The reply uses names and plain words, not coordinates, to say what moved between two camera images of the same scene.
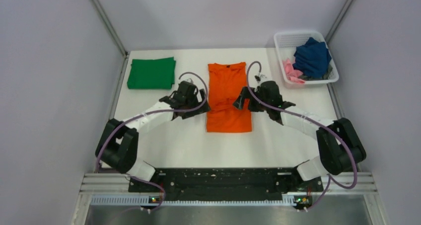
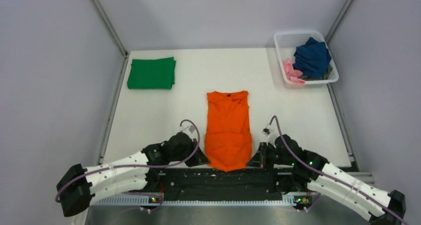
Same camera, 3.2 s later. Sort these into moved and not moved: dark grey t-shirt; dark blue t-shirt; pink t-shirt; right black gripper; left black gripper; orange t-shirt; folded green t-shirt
Moved: right black gripper; orange t-shirt; left black gripper
Not moved: folded green t-shirt; dark grey t-shirt; dark blue t-shirt; pink t-shirt
